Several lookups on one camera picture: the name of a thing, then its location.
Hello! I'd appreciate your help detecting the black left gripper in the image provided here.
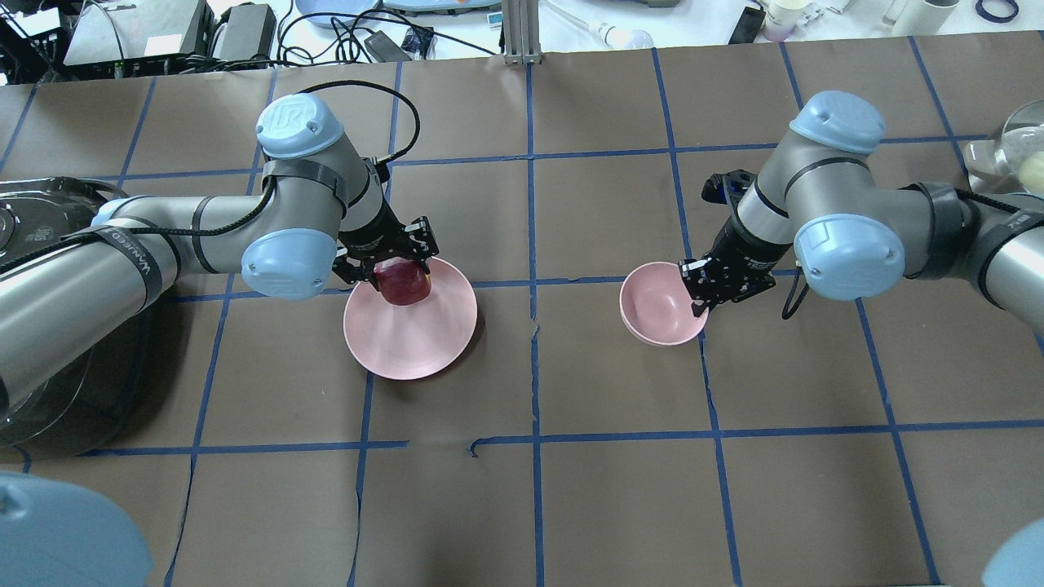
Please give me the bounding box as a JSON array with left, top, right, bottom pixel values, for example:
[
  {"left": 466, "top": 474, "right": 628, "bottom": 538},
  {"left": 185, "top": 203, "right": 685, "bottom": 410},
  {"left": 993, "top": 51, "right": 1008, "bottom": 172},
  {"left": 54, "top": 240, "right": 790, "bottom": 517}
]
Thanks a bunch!
[{"left": 333, "top": 181, "right": 440, "bottom": 286}]

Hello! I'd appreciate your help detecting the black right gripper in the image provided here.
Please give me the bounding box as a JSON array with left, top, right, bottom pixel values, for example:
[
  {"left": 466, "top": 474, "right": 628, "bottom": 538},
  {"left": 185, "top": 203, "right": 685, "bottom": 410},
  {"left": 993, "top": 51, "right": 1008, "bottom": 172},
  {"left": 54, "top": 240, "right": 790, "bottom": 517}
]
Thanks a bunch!
[{"left": 679, "top": 219, "right": 793, "bottom": 316}]

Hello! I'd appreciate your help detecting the red apple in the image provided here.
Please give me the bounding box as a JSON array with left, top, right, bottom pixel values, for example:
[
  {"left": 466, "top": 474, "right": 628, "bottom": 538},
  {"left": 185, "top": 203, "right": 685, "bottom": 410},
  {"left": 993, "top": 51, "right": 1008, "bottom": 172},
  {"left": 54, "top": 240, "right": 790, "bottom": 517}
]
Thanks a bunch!
[{"left": 375, "top": 258, "right": 432, "bottom": 306}]

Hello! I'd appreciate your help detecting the pink bowl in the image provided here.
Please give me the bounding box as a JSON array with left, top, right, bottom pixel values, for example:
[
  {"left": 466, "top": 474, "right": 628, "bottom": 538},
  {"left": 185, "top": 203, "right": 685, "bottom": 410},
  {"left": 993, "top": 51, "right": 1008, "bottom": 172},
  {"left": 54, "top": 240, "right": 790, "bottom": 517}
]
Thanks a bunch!
[{"left": 618, "top": 263, "right": 710, "bottom": 348}]

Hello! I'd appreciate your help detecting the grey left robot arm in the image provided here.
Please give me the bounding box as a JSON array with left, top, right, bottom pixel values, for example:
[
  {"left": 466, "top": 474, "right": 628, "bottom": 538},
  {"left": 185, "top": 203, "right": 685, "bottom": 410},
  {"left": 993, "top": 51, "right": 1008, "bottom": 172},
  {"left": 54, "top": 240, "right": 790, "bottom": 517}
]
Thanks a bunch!
[{"left": 1, "top": 85, "right": 438, "bottom": 412}]

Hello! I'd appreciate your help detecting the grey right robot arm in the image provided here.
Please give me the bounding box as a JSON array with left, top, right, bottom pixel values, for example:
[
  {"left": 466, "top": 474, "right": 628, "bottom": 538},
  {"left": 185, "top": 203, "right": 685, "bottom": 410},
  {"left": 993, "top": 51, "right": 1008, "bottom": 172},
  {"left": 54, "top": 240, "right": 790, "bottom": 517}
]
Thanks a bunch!
[{"left": 665, "top": 90, "right": 1043, "bottom": 332}]

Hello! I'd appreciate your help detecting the pink plate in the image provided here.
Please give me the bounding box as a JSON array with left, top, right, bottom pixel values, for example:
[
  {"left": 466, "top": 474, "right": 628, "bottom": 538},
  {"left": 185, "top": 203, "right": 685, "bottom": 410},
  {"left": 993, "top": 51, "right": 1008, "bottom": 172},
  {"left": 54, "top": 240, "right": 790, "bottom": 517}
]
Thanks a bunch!
[{"left": 343, "top": 258, "right": 478, "bottom": 382}]

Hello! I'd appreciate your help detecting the steel bowl with food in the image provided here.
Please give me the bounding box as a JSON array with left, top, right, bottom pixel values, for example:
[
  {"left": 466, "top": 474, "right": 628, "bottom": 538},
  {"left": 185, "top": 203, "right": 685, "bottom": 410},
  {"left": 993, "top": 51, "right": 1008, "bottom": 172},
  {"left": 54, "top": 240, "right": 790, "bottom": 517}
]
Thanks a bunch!
[{"left": 962, "top": 99, "right": 1043, "bottom": 198}]

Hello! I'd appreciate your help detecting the black phone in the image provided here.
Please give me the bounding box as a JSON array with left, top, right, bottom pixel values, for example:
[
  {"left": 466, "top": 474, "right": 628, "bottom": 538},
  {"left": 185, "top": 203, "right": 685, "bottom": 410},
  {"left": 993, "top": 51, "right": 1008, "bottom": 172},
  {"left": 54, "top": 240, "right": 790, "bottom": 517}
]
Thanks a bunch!
[{"left": 728, "top": 5, "right": 767, "bottom": 45}]

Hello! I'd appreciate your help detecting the black power adapter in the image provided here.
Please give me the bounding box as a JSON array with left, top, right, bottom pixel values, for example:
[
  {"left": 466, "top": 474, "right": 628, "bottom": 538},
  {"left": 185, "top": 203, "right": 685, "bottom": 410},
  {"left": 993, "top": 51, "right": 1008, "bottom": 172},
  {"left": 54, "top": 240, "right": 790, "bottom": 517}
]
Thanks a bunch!
[{"left": 211, "top": 2, "right": 276, "bottom": 62}]

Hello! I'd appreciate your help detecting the white cup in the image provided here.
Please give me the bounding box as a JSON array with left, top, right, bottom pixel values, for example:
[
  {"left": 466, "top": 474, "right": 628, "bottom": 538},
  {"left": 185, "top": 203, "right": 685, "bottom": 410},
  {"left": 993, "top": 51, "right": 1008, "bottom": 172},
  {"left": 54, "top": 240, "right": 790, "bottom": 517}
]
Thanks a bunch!
[{"left": 762, "top": 0, "right": 812, "bottom": 43}]

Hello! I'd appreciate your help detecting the grey electronics box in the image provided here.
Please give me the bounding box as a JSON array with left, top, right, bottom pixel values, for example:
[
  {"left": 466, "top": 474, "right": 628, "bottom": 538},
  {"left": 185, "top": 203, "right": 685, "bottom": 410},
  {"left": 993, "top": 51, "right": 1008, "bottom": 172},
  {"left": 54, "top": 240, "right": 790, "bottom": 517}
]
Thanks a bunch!
[{"left": 64, "top": 1, "right": 214, "bottom": 67}]

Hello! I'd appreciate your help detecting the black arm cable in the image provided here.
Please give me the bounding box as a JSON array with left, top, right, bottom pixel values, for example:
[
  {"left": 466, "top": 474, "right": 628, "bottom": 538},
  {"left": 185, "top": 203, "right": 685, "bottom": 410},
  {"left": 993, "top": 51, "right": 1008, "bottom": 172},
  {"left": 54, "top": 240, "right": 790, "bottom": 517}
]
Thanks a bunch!
[{"left": 0, "top": 80, "right": 422, "bottom": 278}]

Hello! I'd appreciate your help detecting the aluminium frame post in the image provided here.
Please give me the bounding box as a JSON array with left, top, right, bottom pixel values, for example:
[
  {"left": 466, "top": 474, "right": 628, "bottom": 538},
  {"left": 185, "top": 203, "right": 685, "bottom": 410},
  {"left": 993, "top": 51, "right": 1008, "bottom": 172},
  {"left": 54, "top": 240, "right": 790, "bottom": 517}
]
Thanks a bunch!
[{"left": 501, "top": 0, "right": 543, "bottom": 64}]

